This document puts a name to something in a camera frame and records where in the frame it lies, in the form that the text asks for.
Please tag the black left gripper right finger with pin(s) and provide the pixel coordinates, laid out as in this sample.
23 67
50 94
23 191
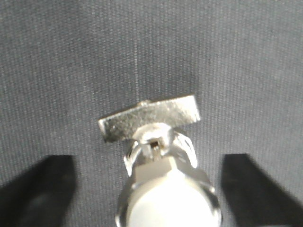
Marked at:
254 198

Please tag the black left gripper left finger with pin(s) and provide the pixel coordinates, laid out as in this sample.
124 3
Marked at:
41 195

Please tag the silver metal valve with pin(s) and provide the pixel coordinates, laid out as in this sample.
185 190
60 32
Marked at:
165 187

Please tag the dark grey conveyor belt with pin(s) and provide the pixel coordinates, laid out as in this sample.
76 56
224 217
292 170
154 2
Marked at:
66 63

